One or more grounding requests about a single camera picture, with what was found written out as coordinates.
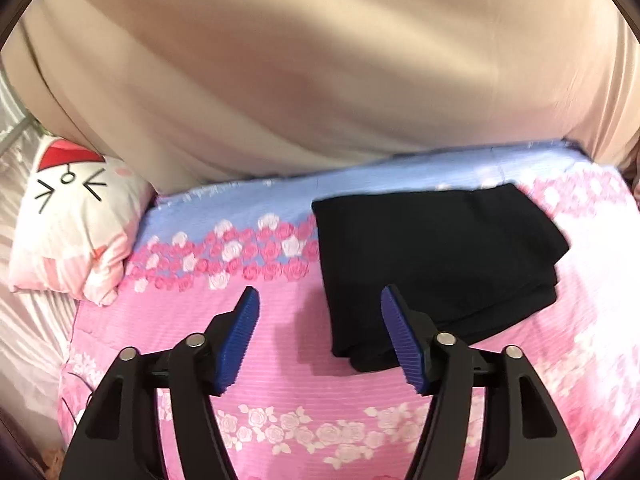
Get black pants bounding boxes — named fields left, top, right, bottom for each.
left=311, top=183, right=572, bottom=373

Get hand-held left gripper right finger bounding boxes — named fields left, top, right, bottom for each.
left=380, top=284, right=586, bottom=480

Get grey metal bed rail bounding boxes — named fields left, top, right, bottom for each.
left=0, top=72, right=45, bottom=158

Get pink floral bedsheet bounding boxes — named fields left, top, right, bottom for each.
left=57, top=142, right=640, bottom=480

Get cat print pillow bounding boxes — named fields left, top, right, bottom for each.
left=9, top=132, right=156, bottom=307

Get white satin cloth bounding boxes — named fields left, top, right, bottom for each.
left=0, top=75, right=76, bottom=441

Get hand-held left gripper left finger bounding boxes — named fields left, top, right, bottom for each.
left=60, top=286, right=261, bottom=480

